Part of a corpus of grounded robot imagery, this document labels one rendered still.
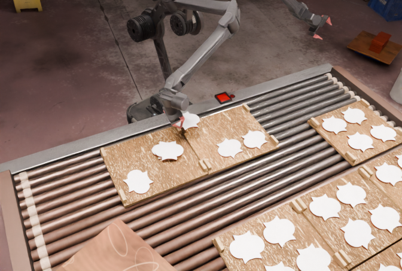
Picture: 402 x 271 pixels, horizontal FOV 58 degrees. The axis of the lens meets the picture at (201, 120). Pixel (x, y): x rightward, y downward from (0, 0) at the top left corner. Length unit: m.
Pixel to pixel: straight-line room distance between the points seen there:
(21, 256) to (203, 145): 0.91
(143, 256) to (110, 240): 0.14
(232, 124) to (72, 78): 2.25
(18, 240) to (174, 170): 0.69
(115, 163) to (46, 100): 1.97
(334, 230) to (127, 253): 0.86
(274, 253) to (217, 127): 0.72
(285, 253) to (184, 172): 0.56
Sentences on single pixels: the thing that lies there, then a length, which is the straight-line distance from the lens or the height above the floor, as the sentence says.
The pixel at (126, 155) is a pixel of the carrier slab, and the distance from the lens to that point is 1.78.
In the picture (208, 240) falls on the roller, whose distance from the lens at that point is 1.55.
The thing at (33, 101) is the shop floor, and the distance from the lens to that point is 3.66.
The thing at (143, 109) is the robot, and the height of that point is 0.24.
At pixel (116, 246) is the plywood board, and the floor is 1.04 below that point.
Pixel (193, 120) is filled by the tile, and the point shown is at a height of 1.05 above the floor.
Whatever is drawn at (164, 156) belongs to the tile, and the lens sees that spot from 1.72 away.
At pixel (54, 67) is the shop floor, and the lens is 4.03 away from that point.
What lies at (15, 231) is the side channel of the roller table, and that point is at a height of 0.95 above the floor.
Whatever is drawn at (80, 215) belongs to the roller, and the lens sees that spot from 1.64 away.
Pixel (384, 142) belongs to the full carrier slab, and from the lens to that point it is 2.16.
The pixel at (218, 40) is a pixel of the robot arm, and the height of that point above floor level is 1.42.
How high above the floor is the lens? 2.28
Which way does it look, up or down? 44 degrees down
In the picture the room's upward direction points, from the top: 6 degrees clockwise
